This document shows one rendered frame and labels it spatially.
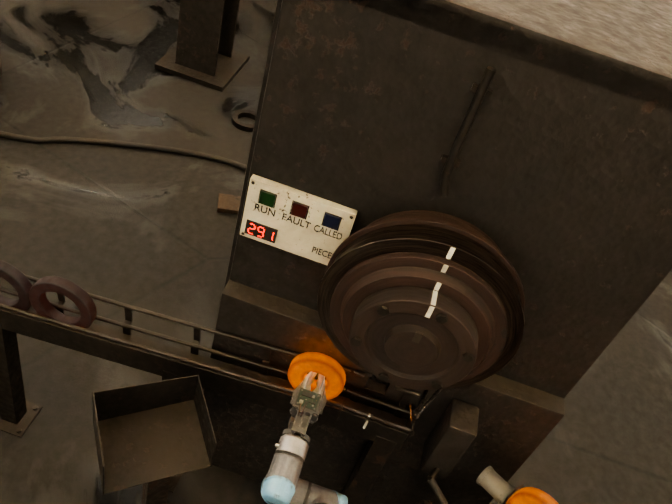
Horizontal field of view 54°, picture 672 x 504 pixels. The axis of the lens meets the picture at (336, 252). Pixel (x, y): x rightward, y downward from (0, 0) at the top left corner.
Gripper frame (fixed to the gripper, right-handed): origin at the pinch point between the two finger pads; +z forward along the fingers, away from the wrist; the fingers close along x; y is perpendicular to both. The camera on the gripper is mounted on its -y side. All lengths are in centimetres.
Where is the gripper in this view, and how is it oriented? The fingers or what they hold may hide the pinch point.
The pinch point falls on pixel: (318, 372)
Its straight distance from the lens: 179.0
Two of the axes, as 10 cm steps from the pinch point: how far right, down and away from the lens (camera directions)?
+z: 2.9, -7.8, 5.6
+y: 1.7, -5.3, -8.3
